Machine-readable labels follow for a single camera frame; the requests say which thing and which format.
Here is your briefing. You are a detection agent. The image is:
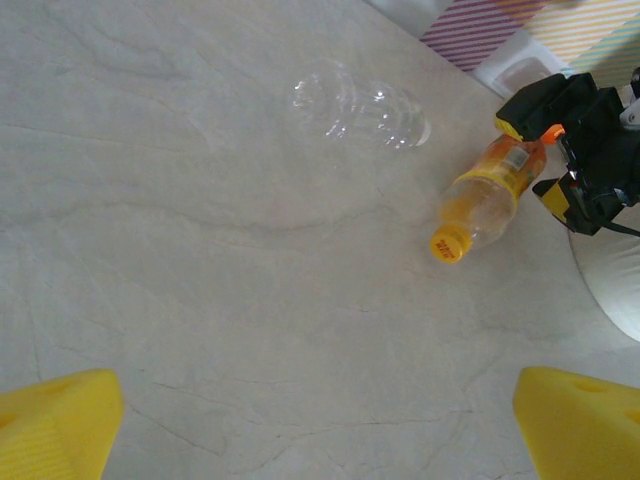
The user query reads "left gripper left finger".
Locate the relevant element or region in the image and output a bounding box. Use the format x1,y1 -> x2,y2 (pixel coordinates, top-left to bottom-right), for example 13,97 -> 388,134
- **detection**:
0,368 -> 125,480

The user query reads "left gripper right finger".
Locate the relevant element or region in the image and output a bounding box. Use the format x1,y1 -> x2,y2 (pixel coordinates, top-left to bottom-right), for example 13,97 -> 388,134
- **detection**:
513,366 -> 640,480

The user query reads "orange juice bottle yellow cap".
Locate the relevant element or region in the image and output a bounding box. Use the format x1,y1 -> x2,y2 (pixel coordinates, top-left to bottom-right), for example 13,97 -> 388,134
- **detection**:
428,133 -> 549,265

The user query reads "white ribbed plastic bin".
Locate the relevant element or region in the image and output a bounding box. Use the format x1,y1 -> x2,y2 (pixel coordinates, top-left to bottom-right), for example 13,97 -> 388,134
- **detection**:
569,227 -> 640,344

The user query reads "crushed clear bottle white cap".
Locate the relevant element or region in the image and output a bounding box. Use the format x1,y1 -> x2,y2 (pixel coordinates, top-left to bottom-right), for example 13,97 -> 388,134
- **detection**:
289,57 -> 434,151

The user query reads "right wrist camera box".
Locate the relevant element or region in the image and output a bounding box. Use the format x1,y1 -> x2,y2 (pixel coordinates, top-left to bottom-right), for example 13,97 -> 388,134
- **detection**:
618,64 -> 640,126

